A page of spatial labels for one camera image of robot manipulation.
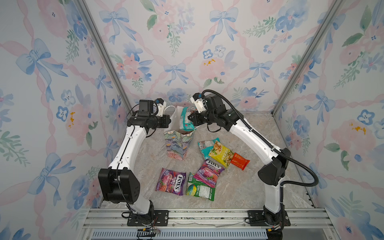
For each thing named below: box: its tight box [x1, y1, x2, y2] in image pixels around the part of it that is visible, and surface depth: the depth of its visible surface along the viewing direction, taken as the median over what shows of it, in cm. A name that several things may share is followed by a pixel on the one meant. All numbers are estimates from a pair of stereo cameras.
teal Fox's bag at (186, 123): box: [179, 106, 198, 132], surface depth 79 cm
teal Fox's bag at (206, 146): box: [198, 137, 221, 160], surface depth 100 cm
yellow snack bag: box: [208, 140, 234, 169], surface depth 94 cm
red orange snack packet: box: [230, 152, 250, 171], surface depth 94 cm
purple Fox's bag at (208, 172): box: [193, 159, 225, 188], surface depth 87 cm
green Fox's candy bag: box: [186, 172, 216, 201], surface depth 83 cm
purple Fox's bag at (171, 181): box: [155, 167, 186, 196], surface depth 85 cm
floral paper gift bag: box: [163, 106, 197, 162], surface depth 83 cm
